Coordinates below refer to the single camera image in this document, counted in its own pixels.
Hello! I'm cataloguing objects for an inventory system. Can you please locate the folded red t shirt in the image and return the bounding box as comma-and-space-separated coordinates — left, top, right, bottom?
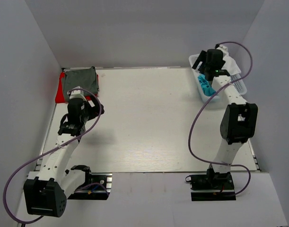
55, 72, 99, 103

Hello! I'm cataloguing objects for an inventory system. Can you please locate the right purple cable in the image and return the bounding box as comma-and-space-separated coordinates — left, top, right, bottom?
188, 41, 253, 196

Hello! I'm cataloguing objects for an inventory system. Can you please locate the teal crumpled t shirt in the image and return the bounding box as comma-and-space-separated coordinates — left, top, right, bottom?
198, 74, 216, 96

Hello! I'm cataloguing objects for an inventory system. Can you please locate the white plastic basket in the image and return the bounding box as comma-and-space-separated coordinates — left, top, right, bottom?
189, 54, 247, 103

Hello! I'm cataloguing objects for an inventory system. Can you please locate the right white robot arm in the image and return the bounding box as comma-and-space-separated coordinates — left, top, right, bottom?
190, 48, 258, 191

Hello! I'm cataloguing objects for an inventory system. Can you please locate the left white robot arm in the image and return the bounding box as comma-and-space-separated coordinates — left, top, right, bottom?
23, 87, 104, 217

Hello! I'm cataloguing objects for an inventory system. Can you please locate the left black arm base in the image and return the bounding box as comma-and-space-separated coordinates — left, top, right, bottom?
65, 165, 113, 201

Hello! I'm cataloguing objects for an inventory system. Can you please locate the folded grey t shirt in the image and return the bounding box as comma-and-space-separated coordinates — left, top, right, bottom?
62, 67, 99, 102

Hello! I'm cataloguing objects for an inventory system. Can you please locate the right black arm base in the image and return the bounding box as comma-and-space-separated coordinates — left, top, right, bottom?
185, 173, 236, 201

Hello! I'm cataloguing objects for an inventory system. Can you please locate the white t shirt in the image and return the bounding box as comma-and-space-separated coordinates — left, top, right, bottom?
217, 44, 241, 75

